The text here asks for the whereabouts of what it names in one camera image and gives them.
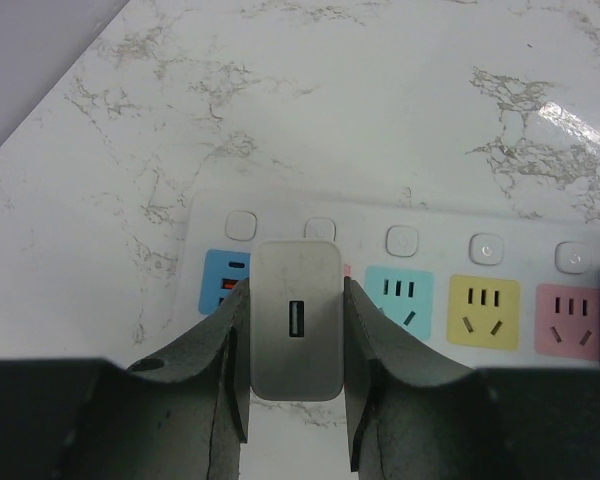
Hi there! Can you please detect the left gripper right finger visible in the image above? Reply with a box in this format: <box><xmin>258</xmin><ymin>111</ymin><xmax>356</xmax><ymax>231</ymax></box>
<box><xmin>343</xmin><ymin>279</ymin><xmax>600</xmax><ymax>479</ymax></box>

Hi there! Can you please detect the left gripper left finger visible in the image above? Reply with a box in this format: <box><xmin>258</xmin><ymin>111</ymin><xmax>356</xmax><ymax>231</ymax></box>
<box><xmin>0</xmin><ymin>281</ymin><xmax>250</xmax><ymax>479</ymax></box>

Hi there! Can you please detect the white cube charger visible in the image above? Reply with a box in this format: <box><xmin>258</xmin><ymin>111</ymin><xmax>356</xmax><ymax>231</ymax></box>
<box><xmin>249</xmin><ymin>239</ymin><xmax>344</xmax><ymax>402</ymax></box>

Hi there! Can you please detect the white power strip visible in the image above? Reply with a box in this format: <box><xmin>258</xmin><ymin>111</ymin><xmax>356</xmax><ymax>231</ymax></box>
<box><xmin>173</xmin><ymin>190</ymin><xmax>600</xmax><ymax>366</ymax></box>

